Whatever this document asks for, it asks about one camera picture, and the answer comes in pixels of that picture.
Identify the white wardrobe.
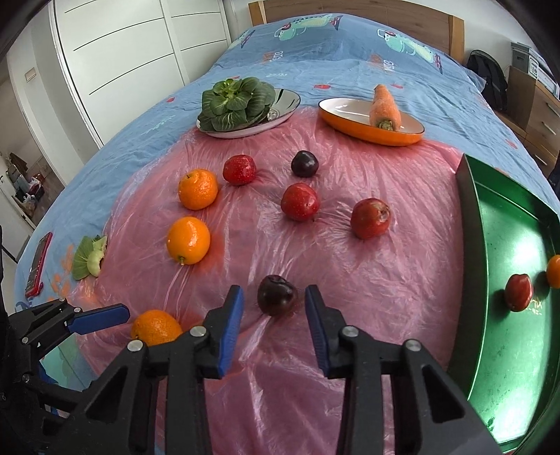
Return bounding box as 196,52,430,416
48,0,239,149

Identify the green metal tray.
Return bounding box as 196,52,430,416
448,153,560,453

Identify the red apple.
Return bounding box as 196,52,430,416
280,183,320,222
350,198,391,239
505,273,534,313
223,154,257,186

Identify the pink plastic sheet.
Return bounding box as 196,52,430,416
72,118,486,455

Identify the blue printed bedsheet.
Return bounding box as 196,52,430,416
14,13,558,394

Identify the pile of household clutter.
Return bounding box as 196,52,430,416
6,152,44,215

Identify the grey printer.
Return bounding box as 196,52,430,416
511,41,560,95

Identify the red smartphone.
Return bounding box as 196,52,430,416
25,232,53,297

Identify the small pale bok choy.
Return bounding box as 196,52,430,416
72,235,108,281

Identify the carrot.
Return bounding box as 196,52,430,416
370,84,402,132

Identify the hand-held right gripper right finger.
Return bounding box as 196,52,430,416
305,284,504,455

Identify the orange oval dish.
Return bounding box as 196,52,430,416
318,97,426,146

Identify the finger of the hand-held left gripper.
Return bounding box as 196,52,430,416
20,371,95,411
8,297,131,351

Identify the shiny round plate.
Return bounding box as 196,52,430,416
198,87,302,139

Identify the wooden headboard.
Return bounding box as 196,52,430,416
248,0,464,62

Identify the dark purple plum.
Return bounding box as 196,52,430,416
257,275,298,316
291,150,320,178

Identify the wooden drawer cabinet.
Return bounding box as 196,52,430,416
496,65,560,176

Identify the large green bok choy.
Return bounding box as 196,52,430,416
197,77,277,132

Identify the black backpack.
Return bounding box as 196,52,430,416
466,49,509,112

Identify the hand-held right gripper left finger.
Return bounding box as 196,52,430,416
48,284,246,455

